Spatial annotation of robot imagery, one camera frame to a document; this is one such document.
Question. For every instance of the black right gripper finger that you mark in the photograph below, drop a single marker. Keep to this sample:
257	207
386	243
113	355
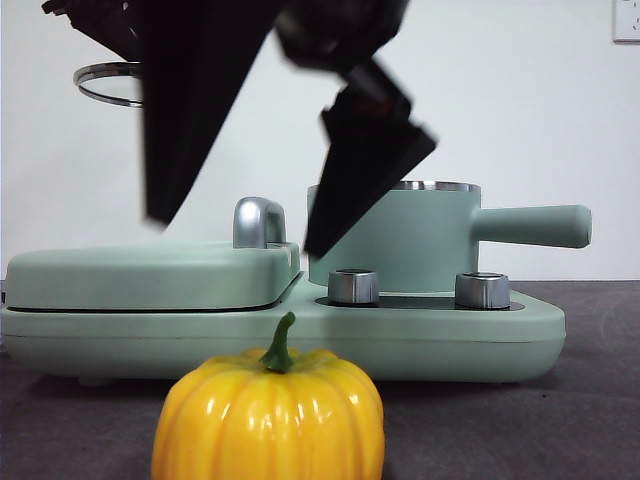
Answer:
360	170
190	100

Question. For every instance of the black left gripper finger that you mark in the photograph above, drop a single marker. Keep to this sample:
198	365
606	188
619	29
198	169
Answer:
100	20

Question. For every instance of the glass lid with green knob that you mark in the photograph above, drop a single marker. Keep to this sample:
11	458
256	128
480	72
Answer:
107	85

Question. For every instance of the yellow pumpkin with green stem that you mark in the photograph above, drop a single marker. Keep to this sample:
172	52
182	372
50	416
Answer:
265	425

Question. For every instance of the silver control knob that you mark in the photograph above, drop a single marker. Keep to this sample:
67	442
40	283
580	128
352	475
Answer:
352	287
482	290

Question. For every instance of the green breakfast machine base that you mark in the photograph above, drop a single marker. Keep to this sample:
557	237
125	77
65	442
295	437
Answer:
450	345

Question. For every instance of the white wall socket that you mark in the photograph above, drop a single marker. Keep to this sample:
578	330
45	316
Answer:
627	20

